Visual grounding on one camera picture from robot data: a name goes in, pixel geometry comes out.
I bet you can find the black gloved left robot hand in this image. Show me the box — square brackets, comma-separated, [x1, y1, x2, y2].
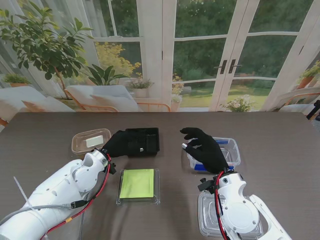
[102, 129, 149, 159]

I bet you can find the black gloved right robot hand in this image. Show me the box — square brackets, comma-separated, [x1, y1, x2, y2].
[179, 127, 230, 175]

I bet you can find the black plastic tray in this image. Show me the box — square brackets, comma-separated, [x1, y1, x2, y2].
[124, 127, 161, 159]

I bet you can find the clear lid with white label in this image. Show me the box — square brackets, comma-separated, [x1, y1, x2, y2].
[71, 128, 112, 154]

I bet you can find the brown kraft paper container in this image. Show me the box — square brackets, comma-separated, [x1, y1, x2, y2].
[71, 128, 112, 159]

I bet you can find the clear lid with green sheet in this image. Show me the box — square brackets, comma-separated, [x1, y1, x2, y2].
[116, 168, 161, 206]

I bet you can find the clear container with blue clips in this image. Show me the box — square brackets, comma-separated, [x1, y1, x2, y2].
[186, 136, 242, 174]

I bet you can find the clear lid with blue mark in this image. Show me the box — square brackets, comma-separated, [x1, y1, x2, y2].
[197, 192, 265, 237]

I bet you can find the black tripod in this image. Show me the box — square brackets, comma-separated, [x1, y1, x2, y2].
[306, 99, 320, 121]

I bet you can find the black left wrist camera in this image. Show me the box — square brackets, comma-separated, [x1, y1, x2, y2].
[107, 161, 118, 175]

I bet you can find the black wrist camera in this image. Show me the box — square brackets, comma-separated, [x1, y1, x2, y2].
[107, 161, 118, 175]
[197, 177, 216, 194]

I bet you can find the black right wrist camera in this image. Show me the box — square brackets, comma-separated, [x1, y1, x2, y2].
[197, 177, 216, 194]

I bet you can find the red left arm cable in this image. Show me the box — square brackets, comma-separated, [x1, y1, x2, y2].
[44, 152, 112, 236]

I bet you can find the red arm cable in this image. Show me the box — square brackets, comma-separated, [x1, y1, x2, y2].
[213, 171, 229, 240]
[44, 152, 112, 236]

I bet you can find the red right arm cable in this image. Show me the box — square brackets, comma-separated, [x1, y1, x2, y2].
[213, 171, 229, 240]

